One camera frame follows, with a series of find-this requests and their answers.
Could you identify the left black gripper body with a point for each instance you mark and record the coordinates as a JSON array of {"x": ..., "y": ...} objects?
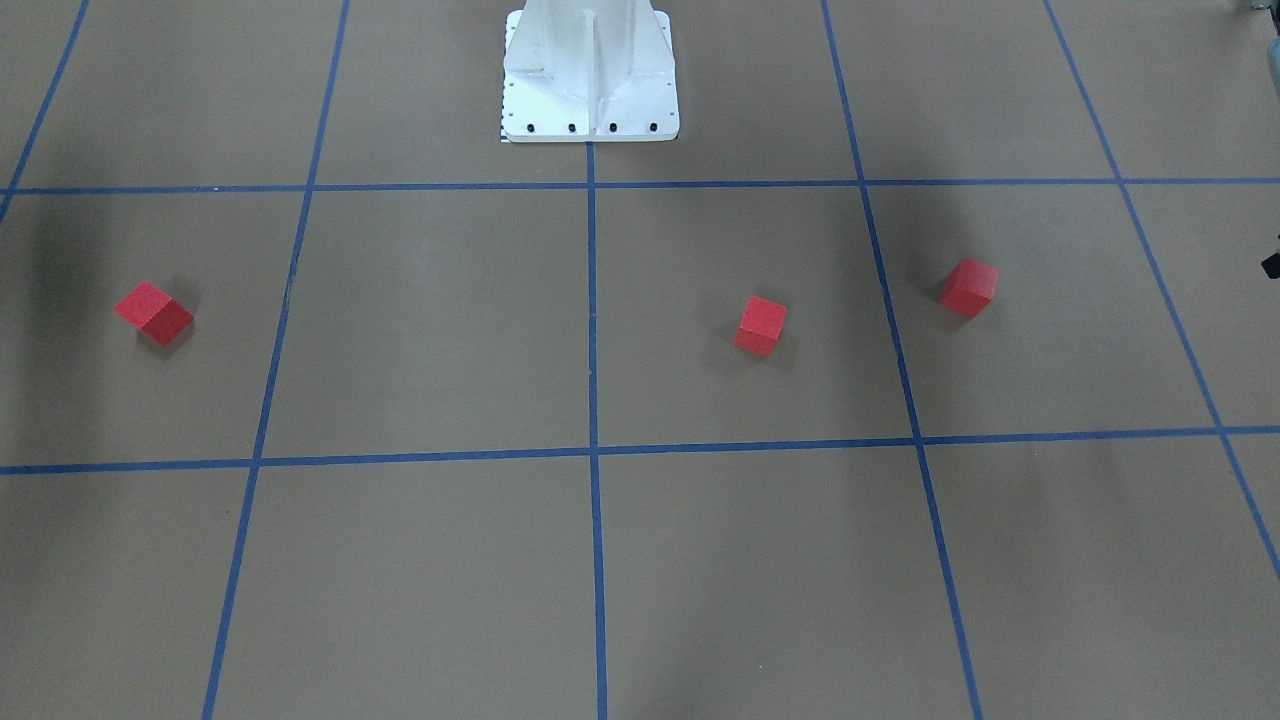
[{"x": 1272, "y": 266}]

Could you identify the red block start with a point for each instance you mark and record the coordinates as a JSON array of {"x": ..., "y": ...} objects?
[
  {"x": 760, "y": 327},
  {"x": 969, "y": 288}
]

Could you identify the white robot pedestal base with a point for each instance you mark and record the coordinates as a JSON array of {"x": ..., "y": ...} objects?
[{"x": 589, "y": 72}]

